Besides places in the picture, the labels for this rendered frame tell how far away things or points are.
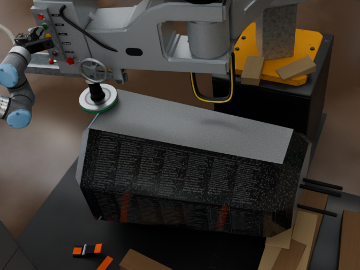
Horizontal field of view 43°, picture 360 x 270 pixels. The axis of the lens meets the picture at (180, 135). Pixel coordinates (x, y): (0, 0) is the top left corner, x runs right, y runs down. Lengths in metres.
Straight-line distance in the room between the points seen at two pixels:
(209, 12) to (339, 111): 1.92
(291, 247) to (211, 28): 1.28
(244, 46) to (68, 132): 1.60
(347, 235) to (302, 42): 1.17
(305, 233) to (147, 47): 1.35
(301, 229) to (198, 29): 1.30
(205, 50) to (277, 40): 0.76
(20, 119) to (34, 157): 1.76
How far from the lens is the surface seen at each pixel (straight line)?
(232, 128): 2.36
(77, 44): 2.25
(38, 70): 2.56
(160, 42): 2.11
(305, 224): 2.73
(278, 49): 2.78
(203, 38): 2.04
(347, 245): 2.84
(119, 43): 2.17
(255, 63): 2.70
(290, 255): 2.62
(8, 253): 2.63
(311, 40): 2.97
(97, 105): 2.55
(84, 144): 2.58
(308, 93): 2.66
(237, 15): 2.14
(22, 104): 1.95
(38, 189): 3.45
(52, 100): 4.08
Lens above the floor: 2.51
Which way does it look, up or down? 46 degrees down
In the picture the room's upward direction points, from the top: 10 degrees counter-clockwise
